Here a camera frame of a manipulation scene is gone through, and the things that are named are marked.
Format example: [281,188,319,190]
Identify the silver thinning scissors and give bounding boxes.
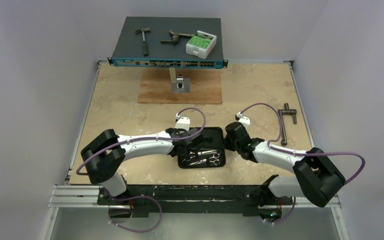
[182,150,221,162]

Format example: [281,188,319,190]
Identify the black zippered tool case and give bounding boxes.
[177,127,226,169]

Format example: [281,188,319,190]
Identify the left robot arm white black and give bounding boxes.
[76,127,204,205]

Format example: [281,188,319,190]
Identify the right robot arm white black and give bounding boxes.
[225,122,346,208]

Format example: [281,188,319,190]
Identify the silver scissors in case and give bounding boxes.
[188,158,221,166]

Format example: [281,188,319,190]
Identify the dark metal clamp bar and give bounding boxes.
[277,102,298,147]

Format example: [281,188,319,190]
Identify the wooden board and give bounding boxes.
[137,68,222,105]

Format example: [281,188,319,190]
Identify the white green plastic box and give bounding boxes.
[185,30,217,59]

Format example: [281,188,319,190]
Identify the claw hammer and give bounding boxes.
[134,27,151,57]

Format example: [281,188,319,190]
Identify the rusty metal clamp tool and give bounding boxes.
[160,30,194,45]

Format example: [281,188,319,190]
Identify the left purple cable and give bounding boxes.
[76,107,207,176]

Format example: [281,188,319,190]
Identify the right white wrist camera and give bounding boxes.
[235,111,251,129]

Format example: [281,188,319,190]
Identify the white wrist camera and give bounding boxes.
[235,111,251,129]
[174,113,191,131]

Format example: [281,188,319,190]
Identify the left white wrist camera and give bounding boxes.
[174,113,191,131]

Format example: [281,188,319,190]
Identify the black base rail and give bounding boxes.
[97,176,293,219]

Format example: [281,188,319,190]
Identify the metal stand bracket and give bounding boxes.
[169,67,191,94]

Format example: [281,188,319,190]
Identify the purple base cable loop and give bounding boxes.
[108,194,164,233]

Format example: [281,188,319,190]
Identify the network switch rack unit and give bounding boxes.
[107,16,229,69]

